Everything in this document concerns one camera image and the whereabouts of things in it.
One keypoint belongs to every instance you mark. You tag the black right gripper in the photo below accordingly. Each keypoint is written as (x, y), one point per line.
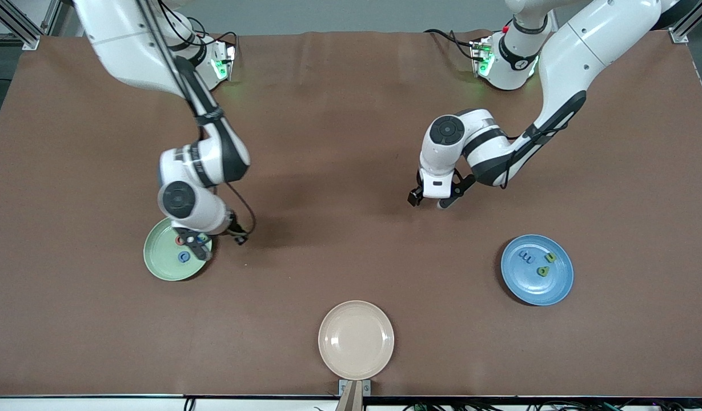
(235, 229)

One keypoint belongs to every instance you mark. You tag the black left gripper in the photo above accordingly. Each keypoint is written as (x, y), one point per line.
(417, 193)

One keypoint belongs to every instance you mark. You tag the blue letter C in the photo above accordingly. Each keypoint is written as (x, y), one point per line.
(183, 253)

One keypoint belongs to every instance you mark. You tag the blue letter m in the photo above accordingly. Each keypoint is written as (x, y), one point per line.
(525, 258)

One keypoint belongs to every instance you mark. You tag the green letter d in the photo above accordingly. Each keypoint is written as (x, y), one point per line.
(544, 272)

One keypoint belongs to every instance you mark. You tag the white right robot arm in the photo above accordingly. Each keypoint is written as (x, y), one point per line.
(128, 51)

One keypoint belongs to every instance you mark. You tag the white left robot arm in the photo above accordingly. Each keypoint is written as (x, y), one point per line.
(579, 51)

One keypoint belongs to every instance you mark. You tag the light green plate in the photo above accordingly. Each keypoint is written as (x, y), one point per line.
(162, 257)

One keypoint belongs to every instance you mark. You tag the brown table cloth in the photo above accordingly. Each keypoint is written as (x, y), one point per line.
(350, 142)

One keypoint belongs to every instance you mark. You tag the blue plate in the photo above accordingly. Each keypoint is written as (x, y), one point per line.
(537, 288)

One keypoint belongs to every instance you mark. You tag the beige plate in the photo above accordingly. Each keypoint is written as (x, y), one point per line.
(356, 340)

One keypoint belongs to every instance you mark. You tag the black table edge strip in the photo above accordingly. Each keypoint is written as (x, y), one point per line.
(99, 395)

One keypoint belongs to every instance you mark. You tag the metal base connector bracket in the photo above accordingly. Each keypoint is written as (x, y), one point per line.
(479, 57)
(228, 63)

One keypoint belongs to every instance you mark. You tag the grey metal clamp bracket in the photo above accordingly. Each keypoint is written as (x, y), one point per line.
(366, 388)

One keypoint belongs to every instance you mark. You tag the beige camera pole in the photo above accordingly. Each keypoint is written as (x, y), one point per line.
(350, 401)

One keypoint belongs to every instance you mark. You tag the upright aluminium frame profile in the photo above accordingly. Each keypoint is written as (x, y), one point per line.
(51, 17)

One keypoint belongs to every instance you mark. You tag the slanted aluminium frame profile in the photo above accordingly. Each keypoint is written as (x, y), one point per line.
(679, 35)
(25, 39)

